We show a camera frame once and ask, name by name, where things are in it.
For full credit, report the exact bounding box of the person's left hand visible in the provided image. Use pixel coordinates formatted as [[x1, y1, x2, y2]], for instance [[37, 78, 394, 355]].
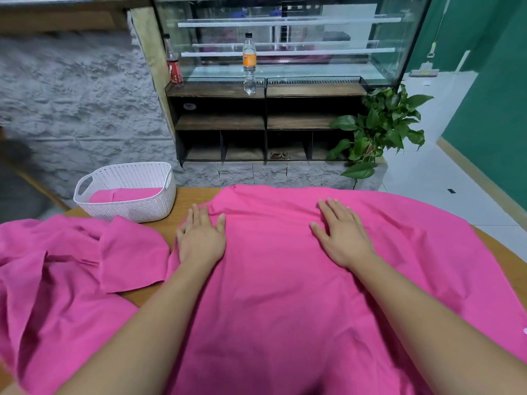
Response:
[[175, 202, 228, 273]]

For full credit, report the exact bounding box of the person's right hand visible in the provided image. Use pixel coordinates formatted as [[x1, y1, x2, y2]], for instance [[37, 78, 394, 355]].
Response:
[[308, 197, 379, 272]]

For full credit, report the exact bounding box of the white woven plastic basket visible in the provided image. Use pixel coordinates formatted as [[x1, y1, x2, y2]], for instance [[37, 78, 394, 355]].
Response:
[[71, 161, 178, 224]]

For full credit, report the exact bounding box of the pink towel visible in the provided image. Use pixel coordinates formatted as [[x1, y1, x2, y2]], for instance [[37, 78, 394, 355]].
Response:
[[88, 187, 165, 204], [162, 183, 527, 395]]

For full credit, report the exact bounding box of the pile of pink cloths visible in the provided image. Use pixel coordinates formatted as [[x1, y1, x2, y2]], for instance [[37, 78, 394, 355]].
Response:
[[0, 213, 172, 395]]

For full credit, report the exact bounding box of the person's right forearm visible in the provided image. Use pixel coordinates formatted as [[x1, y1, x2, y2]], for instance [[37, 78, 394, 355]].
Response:
[[348, 252, 527, 395]]

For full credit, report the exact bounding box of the person's left forearm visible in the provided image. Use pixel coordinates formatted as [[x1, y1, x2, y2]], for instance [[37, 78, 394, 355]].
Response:
[[54, 257, 217, 395]]

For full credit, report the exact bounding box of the green potted plant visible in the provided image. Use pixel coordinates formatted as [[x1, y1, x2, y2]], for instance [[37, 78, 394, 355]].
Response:
[[327, 83, 436, 181]]

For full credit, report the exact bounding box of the red label cola bottle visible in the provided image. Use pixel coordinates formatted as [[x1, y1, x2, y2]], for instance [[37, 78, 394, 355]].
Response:
[[164, 34, 184, 87]]

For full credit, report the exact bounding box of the white mop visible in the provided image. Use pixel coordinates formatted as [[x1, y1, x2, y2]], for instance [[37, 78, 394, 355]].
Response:
[[408, 0, 455, 79]]

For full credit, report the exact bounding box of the clear bottle with orange label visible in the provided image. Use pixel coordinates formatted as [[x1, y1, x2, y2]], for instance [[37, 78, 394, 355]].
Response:
[[241, 32, 259, 97]]

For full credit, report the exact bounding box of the glass display case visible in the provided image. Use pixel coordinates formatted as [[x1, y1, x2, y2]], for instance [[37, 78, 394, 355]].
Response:
[[152, 0, 434, 88]]

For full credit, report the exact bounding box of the wooden bar counter top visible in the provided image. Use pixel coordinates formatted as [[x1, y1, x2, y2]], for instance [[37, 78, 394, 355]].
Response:
[[0, 0, 154, 35]]

